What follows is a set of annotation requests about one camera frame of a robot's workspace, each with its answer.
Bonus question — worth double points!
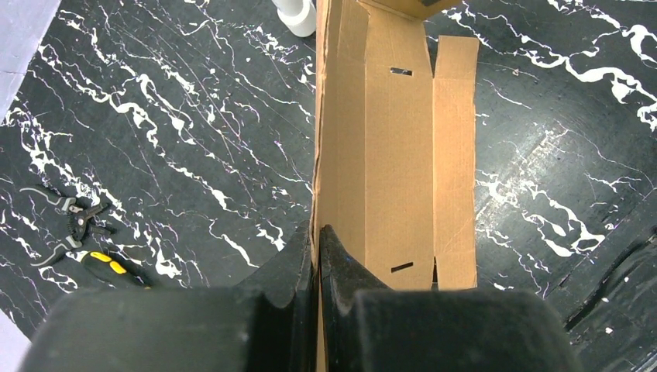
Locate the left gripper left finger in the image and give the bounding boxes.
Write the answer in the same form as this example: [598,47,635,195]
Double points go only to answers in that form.
[20,223,315,371]

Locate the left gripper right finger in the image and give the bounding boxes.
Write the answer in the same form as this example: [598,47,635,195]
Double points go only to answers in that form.
[318,226,582,371]

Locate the brown cardboard box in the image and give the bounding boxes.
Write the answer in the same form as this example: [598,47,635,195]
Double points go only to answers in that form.
[309,0,481,372]

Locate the yellow black screwdriver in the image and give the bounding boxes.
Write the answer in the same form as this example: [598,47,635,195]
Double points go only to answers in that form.
[80,251,152,288]

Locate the black pliers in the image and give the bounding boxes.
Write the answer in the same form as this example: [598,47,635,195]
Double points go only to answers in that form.
[19,184,113,268]

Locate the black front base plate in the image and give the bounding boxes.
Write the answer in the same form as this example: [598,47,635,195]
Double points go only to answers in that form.
[546,192,656,371]

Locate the white PVC pipe frame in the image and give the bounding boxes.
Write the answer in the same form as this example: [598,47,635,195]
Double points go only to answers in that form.
[272,0,317,38]

